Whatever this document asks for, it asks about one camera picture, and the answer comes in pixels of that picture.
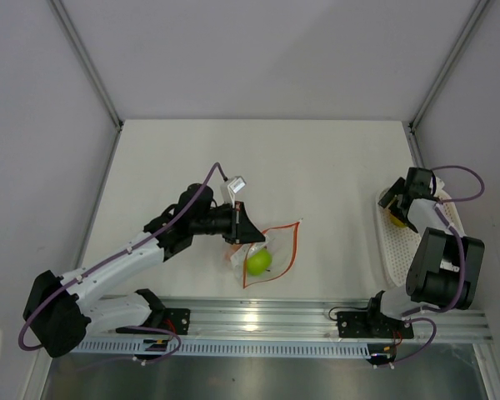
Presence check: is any corner frame post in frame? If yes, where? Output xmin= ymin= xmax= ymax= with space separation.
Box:
xmin=408 ymin=0 xmax=495 ymax=134
xmin=47 ymin=0 xmax=123 ymax=130

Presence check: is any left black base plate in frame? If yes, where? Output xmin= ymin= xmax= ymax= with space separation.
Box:
xmin=162 ymin=308 xmax=191 ymax=336

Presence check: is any aluminium mounting rail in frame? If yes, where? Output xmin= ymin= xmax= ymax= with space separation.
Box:
xmin=85 ymin=296 xmax=493 ymax=343

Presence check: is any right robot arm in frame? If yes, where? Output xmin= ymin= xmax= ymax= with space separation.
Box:
xmin=363 ymin=165 xmax=485 ymax=337

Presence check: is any white perforated plastic basket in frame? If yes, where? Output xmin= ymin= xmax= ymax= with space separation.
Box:
xmin=374 ymin=185 xmax=465 ymax=289

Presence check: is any yellow green mango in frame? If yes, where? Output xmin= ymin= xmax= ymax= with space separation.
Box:
xmin=389 ymin=211 xmax=408 ymax=228

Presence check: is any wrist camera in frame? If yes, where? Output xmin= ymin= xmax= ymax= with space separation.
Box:
xmin=432 ymin=175 xmax=445 ymax=197
xmin=220 ymin=176 xmax=247 ymax=207

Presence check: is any left corner frame post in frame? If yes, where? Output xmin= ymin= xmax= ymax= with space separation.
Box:
xmin=47 ymin=0 xmax=123 ymax=130

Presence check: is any clear zip top bag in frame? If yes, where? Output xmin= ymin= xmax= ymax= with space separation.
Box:
xmin=223 ymin=219 xmax=303 ymax=289

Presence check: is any green apple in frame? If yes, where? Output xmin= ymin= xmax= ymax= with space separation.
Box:
xmin=246 ymin=247 xmax=273 ymax=276

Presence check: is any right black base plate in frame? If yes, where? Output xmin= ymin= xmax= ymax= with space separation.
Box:
xmin=328 ymin=307 xmax=413 ymax=339

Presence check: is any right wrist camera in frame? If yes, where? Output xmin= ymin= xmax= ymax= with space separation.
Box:
xmin=432 ymin=175 xmax=445 ymax=197

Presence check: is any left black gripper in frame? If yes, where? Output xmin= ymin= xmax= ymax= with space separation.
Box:
xmin=190 ymin=201 xmax=265 ymax=245

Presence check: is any right corner frame post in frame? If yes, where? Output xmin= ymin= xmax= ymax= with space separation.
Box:
xmin=408 ymin=0 xmax=495 ymax=134

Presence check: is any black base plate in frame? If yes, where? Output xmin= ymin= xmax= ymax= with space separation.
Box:
xmin=162 ymin=308 xmax=191 ymax=336
xmin=328 ymin=307 xmax=413 ymax=339

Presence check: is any white slotted cable duct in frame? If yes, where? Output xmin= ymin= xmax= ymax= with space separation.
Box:
xmin=72 ymin=337 xmax=371 ymax=359

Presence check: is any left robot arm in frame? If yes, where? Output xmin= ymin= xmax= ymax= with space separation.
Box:
xmin=18 ymin=176 xmax=265 ymax=358

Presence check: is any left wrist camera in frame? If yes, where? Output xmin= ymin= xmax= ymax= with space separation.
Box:
xmin=220 ymin=176 xmax=247 ymax=207

